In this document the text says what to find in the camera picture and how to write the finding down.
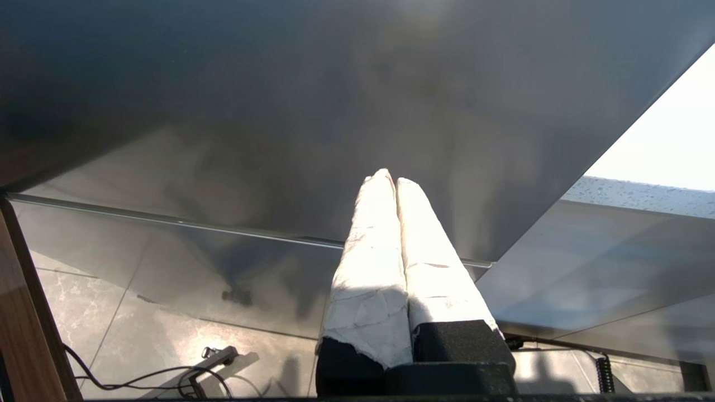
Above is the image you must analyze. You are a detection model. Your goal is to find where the black coiled cable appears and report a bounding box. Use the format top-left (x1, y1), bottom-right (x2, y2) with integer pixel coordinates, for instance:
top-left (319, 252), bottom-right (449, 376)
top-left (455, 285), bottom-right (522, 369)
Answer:
top-left (504, 335), bottom-right (616, 395)

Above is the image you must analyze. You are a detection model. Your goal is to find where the small black box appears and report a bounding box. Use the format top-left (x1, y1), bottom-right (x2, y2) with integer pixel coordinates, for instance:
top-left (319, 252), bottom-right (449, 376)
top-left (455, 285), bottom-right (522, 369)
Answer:
top-left (678, 361), bottom-right (711, 393)

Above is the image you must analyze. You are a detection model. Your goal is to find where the small stainless steel appliance door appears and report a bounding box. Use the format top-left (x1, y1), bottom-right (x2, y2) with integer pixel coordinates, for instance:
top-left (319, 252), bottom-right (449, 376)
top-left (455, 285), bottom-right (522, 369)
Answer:
top-left (10, 193), bottom-right (493, 342)

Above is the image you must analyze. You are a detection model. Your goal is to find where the tall white cabinet side panel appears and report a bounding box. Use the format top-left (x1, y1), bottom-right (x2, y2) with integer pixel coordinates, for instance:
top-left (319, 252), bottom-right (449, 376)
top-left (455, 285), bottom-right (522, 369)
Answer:
top-left (581, 44), bottom-right (715, 192)

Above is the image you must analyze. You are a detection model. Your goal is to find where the large stainless steel appliance door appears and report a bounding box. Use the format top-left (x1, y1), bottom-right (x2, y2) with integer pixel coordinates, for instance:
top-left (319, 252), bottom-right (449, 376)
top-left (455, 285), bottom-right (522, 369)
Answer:
top-left (0, 0), bottom-right (715, 264)

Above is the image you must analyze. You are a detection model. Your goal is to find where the wooden furniture panel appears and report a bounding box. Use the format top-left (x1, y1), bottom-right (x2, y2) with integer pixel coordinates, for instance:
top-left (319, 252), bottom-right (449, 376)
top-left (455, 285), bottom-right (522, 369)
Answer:
top-left (0, 198), bottom-right (83, 402)

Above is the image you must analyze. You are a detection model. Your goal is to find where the black floor cable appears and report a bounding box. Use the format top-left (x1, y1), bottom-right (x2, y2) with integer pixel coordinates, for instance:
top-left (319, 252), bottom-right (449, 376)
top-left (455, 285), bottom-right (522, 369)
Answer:
top-left (63, 343), bottom-right (234, 399)

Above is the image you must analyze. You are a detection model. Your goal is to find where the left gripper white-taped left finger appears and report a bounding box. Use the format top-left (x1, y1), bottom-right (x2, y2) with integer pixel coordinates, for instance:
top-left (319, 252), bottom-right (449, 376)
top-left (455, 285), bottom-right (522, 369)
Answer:
top-left (316, 169), bottom-right (414, 398)

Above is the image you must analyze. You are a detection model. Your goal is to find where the metal floor bracket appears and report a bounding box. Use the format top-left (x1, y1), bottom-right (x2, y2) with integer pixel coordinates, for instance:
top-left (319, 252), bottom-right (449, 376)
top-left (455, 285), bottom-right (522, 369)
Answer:
top-left (187, 346), bottom-right (239, 398)

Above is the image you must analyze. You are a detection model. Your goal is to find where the steel base cabinet front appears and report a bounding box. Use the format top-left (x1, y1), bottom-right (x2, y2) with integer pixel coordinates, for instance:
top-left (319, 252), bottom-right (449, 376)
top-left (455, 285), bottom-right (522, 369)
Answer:
top-left (475, 198), bottom-right (715, 366)

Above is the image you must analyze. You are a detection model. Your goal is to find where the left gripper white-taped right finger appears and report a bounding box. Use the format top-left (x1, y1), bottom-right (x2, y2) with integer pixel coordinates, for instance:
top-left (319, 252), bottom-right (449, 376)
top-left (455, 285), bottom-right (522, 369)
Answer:
top-left (397, 178), bottom-right (516, 365)

